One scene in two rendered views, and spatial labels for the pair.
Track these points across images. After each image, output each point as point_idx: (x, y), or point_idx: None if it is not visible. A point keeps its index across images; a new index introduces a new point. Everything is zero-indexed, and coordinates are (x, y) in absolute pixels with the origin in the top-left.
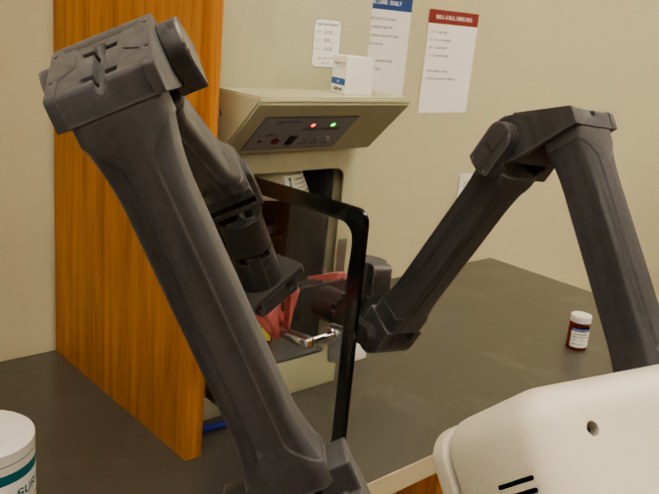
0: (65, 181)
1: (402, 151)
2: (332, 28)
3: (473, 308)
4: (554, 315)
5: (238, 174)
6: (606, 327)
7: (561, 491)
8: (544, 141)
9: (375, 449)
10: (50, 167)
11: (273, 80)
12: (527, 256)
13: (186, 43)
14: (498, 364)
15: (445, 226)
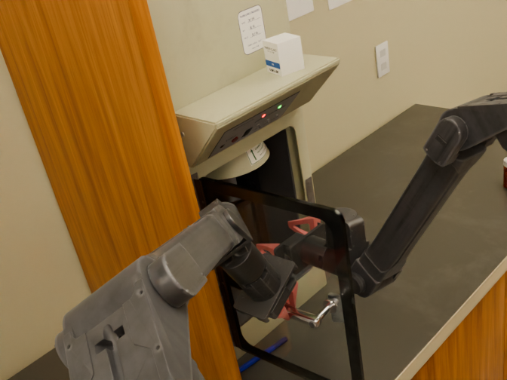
0: (64, 197)
1: (324, 47)
2: (254, 14)
3: (416, 167)
4: (485, 154)
5: (229, 241)
6: None
7: None
8: (496, 134)
9: (381, 350)
10: (47, 183)
11: (216, 83)
12: (443, 88)
13: (182, 280)
14: (454, 225)
15: (410, 198)
